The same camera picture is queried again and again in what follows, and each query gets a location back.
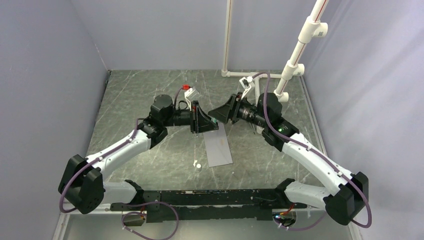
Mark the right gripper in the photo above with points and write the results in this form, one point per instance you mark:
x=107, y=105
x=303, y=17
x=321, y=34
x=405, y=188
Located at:
x=229, y=110

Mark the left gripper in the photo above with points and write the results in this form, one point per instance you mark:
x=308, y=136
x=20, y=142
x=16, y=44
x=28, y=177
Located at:
x=199, y=121

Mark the grey envelope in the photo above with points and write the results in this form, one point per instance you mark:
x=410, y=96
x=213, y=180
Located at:
x=217, y=147

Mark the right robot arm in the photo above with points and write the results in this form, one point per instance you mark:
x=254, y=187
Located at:
x=344, y=196

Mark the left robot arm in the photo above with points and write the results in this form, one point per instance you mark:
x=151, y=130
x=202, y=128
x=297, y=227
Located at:
x=83, y=187

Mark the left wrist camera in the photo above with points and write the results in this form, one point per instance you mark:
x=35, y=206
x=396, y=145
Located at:
x=190, y=95

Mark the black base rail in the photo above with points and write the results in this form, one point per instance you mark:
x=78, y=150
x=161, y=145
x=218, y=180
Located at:
x=224, y=204

